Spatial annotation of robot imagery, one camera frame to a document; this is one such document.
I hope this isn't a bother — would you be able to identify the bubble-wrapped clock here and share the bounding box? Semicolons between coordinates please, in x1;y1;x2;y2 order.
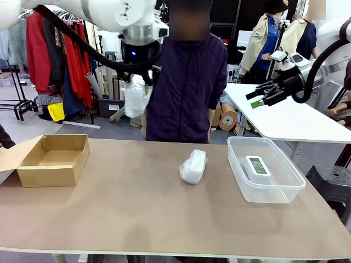
120;75;151;119
179;149;208;185

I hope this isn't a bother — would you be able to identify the dark grey storage bin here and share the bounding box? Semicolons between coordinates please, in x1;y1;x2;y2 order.
97;98;126;118

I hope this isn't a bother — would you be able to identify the black metal garment stand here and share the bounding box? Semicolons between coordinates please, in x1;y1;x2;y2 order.
0;64;39;121

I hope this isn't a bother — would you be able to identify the mannequin in light blue clothes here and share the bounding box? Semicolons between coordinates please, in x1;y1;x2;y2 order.
219;92;260;136

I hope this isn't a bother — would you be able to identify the bystander in dark clothes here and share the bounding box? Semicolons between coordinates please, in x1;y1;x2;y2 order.
0;124;16;150

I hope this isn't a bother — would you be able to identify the grey fuzzy garment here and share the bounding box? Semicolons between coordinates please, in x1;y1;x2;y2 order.
7;19;28;66

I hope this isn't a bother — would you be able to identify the person in purple jacket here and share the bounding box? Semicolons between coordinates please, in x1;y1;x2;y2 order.
145;0;228;145

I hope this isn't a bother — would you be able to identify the mannequin in cream vest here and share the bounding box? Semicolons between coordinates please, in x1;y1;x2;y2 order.
285;0;320;65

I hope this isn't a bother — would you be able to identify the bare mannequin lying down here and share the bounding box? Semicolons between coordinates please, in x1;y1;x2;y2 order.
325;90;351;127

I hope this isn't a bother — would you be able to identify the white plastic crate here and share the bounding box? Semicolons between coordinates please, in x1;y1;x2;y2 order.
226;64;242;83

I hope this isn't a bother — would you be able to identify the yellow bag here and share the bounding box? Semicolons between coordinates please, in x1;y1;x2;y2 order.
47;103;66;122

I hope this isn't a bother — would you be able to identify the red jacket on hanger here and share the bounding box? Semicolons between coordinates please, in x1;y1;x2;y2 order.
26;12;53;94

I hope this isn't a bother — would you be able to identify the white bar on floor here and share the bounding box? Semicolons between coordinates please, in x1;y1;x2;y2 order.
62;121;101;129

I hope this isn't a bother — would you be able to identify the white table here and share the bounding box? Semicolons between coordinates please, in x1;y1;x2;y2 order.
223;83;351;165

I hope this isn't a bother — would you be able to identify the grey cardboard tube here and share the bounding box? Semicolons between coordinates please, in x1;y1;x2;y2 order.
84;71;104;99

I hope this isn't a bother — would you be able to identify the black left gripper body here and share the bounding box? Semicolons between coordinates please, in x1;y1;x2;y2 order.
122;41;158;69

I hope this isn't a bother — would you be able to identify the brown cardboard box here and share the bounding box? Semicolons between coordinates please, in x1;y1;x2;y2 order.
0;134;90;188

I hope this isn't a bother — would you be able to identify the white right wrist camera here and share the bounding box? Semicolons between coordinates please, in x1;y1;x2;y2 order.
270;50;291;71

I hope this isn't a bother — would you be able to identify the open cardboard box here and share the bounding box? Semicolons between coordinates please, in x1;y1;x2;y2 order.
210;105;222;127

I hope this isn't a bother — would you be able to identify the mannequin in beige coat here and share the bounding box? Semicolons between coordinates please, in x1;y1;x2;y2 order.
239;0;287;84

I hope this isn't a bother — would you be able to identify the long red dress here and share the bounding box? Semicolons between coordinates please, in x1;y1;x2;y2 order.
64;23;93;107

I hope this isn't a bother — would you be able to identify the brown paper roll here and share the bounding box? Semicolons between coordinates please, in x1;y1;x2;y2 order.
219;102;239;132

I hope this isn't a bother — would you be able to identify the black garment on hanger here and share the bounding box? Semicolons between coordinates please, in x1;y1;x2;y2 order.
49;19;66;83

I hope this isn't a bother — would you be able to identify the clear plastic container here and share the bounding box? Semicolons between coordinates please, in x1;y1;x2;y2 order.
227;136;307;204

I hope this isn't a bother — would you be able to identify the tall pale grey tube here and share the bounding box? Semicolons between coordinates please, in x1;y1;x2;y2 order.
106;65;115;101

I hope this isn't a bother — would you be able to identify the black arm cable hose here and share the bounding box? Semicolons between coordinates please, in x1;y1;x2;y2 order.
292;20;351;104
34;5;163;81

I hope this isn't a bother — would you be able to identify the cream garment on hanger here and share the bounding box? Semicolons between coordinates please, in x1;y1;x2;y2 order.
84;21;103;68

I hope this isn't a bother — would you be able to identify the black plastic stool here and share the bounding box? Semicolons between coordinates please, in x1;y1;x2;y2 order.
305;163;351;217

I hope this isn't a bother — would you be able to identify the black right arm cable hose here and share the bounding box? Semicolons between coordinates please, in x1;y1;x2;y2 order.
292;20;351;104

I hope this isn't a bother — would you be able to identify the white digital clock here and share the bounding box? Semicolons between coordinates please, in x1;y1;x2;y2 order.
242;155;271;181

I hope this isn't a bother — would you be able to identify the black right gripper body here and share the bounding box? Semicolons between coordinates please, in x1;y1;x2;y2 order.
277;67;304;97

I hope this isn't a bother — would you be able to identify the beige cardboard tube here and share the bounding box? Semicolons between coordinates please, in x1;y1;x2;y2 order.
95;67;109;96

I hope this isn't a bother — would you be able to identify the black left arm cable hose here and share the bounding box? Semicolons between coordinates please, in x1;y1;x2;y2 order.
34;5;163;81

